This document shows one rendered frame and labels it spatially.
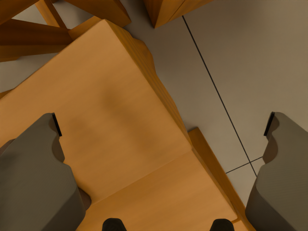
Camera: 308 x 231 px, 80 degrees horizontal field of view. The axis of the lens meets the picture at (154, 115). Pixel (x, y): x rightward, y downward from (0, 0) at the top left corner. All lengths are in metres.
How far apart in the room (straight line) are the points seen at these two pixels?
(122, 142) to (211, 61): 0.97
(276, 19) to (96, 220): 1.18
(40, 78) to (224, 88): 1.06
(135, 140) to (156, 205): 0.11
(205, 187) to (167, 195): 0.05
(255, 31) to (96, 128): 1.09
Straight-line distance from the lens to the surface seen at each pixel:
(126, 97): 0.16
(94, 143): 0.19
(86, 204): 0.22
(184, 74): 1.08
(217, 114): 1.20
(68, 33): 0.88
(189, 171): 0.23
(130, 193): 0.24
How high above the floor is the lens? 1.06
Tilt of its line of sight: 69 degrees down
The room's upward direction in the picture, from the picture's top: 177 degrees clockwise
